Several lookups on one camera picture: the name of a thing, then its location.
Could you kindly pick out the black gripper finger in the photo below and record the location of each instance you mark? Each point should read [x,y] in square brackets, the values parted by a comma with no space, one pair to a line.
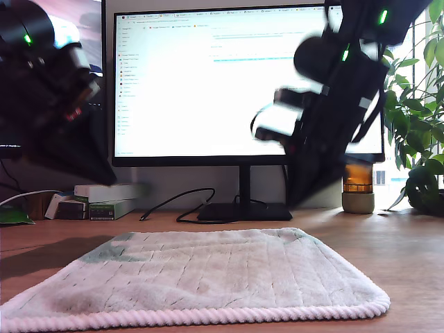
[327,180]
[300,173]
[90,149]

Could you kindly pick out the white fluffy tea towel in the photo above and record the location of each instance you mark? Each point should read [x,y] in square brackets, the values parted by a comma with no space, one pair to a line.
[208,270]

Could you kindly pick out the amber glass lamp grey base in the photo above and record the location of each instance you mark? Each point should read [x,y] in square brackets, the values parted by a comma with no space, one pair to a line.
[357,204]

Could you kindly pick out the long white box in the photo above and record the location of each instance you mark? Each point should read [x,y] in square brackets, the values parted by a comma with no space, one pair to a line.
[114,192]

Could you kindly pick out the small green white box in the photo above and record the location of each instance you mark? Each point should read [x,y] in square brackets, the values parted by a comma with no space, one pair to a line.
[81,199]

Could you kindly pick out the green and white box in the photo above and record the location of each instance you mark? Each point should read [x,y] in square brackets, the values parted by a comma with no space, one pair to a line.
[104,211]

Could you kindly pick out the small dark box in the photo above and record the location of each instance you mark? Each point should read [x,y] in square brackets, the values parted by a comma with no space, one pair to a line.
[71,209]

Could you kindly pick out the white box with blue edge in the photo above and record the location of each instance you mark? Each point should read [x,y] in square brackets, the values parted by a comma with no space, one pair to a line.
[52,208]

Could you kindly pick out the brown cardboard box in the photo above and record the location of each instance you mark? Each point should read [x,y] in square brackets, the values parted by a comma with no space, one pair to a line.
[36,208]

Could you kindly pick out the green leafy house plant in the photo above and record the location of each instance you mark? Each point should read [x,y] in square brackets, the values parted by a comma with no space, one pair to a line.
[416,132]

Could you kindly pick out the large monitor with white screen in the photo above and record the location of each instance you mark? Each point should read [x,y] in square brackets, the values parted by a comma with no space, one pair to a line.
[208,104]

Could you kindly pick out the monitor with dark screen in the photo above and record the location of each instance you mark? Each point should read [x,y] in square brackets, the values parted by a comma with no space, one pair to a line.
[92,21]

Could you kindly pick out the arm grey camera box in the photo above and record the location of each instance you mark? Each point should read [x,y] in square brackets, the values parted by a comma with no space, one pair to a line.
[291,95]
[79,59]

